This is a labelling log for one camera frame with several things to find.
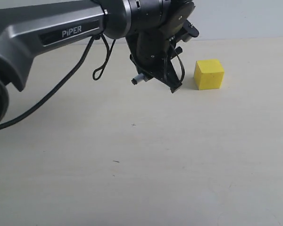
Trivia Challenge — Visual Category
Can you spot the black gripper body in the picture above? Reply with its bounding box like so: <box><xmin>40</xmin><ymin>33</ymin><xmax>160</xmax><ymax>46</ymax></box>
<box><xmin>126</xmin><ymin>2</ymin><xmax>195</xmax><ymax>66</ymax></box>

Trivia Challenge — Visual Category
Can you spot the black and white marker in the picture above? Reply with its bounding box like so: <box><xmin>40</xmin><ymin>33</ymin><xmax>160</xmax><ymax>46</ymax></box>
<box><xmin>131</xmin><ymin>73</ymin><xmax>152</xmax><ymax>85</ymax></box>

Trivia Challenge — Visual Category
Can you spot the yellow foam cube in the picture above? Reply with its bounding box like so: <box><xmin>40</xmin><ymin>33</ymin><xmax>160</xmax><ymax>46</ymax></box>
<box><xmin>193</xmin><ymin>59</ymin><xmax>225</xmax><ymax>90</ymax></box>

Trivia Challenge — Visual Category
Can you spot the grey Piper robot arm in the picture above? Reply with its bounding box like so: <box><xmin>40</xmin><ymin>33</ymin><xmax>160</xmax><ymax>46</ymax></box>
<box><xmin>0</xmin><ymin>0</ymin><xmax>199</xmax><ymax>130</ymax></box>

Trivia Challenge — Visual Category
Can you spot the black gripper-mounted camera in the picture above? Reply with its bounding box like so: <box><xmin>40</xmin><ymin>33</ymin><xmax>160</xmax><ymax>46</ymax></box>
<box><xmin>175</xmin><ymin>20</ymin><xmax>199</xmax><ymax>43</ymax></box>

